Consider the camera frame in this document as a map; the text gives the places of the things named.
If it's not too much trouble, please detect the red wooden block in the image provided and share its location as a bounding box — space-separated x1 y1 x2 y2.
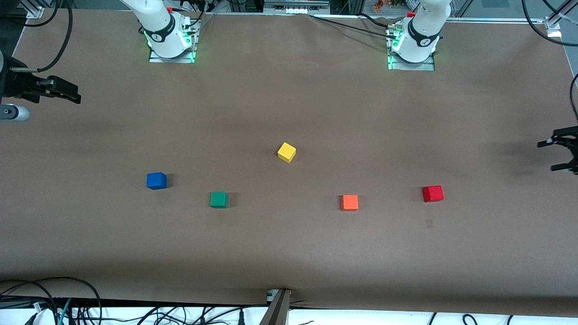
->
422 185 444 203

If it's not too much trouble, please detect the blue wooden block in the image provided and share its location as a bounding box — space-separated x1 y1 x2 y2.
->
146 172 168 190

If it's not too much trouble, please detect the yellow wooden block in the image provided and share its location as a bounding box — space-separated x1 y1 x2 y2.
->
277 142 297 163

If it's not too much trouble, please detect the grey power strip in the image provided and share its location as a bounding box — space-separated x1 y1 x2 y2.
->
263 0 331 15

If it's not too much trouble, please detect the brown paper table cover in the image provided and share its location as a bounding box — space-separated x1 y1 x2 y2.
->
0 9 578 316

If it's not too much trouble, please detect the grey support beam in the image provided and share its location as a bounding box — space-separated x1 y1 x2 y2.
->
260 289 292 325

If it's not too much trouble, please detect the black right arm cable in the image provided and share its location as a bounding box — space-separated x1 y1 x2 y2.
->
36 0 74 73

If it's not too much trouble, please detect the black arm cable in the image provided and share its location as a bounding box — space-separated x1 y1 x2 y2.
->
36 0 74 73
522 0 578 123

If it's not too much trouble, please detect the aluminium frame profile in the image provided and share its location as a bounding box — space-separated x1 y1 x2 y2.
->
18 0 59 19
544 0 578 37

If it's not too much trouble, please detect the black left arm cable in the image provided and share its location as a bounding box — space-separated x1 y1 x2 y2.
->
522 0 578 123

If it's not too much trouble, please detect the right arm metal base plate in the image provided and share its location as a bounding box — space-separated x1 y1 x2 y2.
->
148 18 198 64

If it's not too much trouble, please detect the aluminium table edge rail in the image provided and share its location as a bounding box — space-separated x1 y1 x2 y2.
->
436 16 547 24

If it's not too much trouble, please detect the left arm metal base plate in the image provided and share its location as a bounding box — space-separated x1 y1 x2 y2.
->
387 23 436 71

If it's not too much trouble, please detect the black looping cable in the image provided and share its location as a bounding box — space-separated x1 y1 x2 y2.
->
0 276 103 325

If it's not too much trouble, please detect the teal cable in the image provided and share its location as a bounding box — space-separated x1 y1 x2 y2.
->
56 298 73 325

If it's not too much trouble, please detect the black base cable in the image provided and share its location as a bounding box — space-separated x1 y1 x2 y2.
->
309 14 398 37

